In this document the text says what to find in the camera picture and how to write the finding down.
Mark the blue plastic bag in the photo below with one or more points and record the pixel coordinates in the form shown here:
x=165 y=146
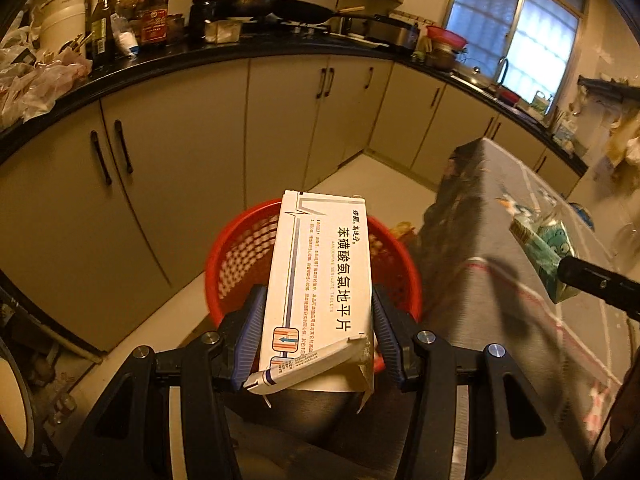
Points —
x=584 y=214

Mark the soy sauce bottle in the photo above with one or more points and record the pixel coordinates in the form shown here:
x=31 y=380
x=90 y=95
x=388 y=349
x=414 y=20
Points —
x=201 y=13

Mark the crumpled plastic bags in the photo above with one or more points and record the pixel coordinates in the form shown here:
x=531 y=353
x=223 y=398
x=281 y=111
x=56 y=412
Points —
x=33 y=80

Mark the window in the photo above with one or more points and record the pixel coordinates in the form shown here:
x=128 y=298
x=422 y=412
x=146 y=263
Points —
x=537 y=36

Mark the grey patterned tablecloth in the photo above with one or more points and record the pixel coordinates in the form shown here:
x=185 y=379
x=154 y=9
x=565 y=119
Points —
x=479 y=287

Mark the black wok pan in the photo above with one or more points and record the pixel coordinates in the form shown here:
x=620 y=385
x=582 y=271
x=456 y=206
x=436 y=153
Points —
x=307 y=13

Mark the dark sauce bottle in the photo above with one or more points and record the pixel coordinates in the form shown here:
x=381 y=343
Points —
x=153 y=22

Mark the white electric kettle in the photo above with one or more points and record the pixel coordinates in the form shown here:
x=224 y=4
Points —
x=61 y=21

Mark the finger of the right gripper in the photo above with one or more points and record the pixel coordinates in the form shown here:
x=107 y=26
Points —
x=614 y=289

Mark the teal tissue pack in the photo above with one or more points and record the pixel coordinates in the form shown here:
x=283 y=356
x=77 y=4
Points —
x=545 y=241

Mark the green detergent bottle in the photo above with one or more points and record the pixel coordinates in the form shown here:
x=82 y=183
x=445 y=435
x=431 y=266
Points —
x=539 y=106

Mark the white long medicine box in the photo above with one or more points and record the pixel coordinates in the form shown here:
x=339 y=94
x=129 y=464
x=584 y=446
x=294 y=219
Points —
x=317 y=330

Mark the red plastic trash basket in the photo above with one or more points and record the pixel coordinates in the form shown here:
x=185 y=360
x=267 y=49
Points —
x=241 y=258

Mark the red basin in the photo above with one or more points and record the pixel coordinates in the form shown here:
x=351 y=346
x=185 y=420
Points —
x=445 y=36

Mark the kitchen faucet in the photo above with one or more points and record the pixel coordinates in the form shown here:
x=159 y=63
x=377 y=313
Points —
x=502 y=70

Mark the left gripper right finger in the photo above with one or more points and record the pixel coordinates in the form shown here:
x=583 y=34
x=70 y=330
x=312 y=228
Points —
x=511 y=435

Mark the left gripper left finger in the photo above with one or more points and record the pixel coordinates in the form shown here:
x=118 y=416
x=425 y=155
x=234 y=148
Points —
x=126 y=434

